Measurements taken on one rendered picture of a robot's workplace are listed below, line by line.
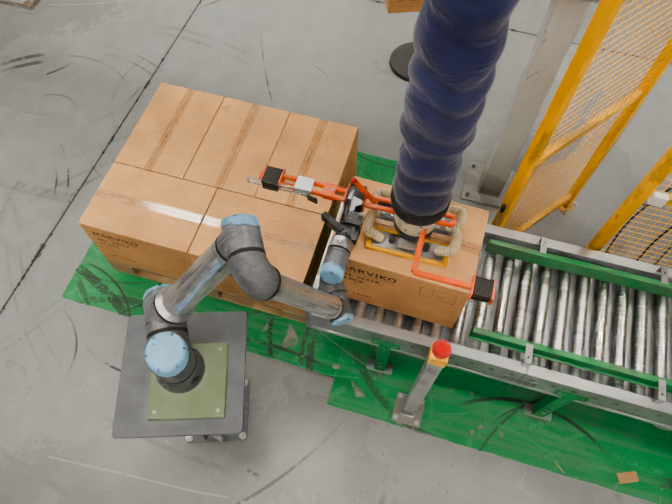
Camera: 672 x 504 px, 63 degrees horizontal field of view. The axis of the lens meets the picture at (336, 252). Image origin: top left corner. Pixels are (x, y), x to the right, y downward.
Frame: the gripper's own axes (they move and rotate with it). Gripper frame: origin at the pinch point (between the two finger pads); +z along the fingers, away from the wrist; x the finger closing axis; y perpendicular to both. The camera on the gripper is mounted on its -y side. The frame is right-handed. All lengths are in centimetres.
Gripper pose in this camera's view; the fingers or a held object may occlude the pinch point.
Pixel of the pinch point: (351, 196)
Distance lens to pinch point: 222.0
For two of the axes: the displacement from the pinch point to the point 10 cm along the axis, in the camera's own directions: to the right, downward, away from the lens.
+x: -0.1, -4.6, -8.9
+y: 9.6, 2.5, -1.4
